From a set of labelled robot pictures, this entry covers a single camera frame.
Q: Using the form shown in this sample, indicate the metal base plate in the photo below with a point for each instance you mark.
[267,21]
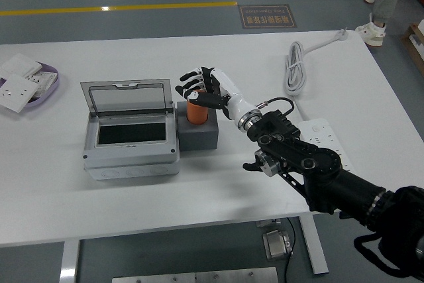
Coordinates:
[195,275]

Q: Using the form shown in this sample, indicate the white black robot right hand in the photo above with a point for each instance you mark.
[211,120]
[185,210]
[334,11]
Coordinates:
[232,95]

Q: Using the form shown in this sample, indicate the purple tray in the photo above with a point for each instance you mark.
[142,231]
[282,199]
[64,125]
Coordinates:
[49,92]

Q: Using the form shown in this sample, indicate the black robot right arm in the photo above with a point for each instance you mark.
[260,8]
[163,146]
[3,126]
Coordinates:
[318,160]

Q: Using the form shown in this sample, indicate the large white socket plate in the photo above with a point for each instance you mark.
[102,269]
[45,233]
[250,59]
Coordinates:
[16,92]

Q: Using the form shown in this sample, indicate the brown floor sign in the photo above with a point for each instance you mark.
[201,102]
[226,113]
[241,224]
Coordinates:
[267,16]

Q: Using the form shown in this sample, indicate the orange cylinder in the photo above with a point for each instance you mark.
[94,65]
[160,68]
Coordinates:
[195,114]

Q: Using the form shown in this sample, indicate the grey cube with round hole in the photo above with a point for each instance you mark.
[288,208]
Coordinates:
[198,137]

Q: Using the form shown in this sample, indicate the grey enclosure box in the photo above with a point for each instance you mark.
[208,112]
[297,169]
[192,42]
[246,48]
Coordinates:
[132,160]

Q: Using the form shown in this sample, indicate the grey table bracket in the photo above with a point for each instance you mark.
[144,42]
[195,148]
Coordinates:
[269,222]

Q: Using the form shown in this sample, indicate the white table leg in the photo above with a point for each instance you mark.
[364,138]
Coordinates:
[69,263]
[314,250]

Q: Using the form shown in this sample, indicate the silver floor socket box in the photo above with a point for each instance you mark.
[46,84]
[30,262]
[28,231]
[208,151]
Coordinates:
[276,245]

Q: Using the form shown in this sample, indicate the white power strip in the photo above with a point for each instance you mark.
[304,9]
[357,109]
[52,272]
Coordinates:
[318,130]

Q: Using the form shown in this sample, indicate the white multi-hole socket plate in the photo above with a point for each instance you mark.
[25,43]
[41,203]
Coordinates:
[44,81]

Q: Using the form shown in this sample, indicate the wooden crate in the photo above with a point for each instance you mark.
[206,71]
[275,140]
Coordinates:
[415,47]

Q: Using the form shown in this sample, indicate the white switch plate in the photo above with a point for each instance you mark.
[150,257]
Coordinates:
[18,64]

